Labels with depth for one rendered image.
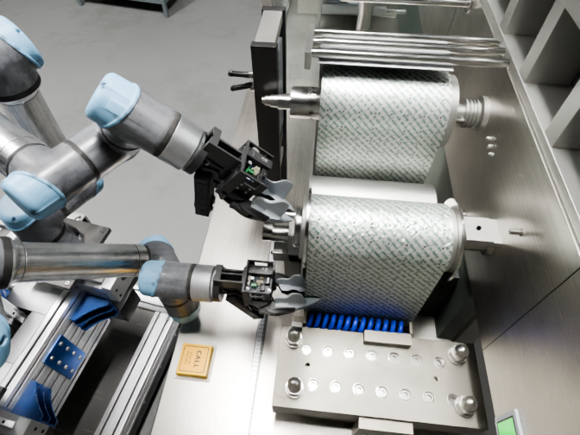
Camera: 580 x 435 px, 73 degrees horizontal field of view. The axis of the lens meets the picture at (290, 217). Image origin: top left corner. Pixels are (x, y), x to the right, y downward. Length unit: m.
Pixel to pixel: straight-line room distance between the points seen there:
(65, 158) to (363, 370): 0.65
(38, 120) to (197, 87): 2.29
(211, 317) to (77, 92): 2.75
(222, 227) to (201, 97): 2.11
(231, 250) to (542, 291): 0.76
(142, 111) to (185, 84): 2.76
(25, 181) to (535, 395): 0.75
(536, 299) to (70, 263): 0.80
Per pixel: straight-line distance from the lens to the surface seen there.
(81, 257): 0.89
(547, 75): 0.78
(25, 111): 1.07
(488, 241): 0.74
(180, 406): 0.99
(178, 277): 0.81
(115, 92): 0.60
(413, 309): 0.86
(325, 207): 0.67
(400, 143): 0.81
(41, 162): 0.67
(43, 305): 1.43
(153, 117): 0.59
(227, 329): 1.02
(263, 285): 0.77
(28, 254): 0.86
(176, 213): 2.41
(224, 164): 0.62
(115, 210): 2.55
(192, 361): 0.98
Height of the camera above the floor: 1.84
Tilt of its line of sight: 53 degrees down
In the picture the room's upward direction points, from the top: straight up
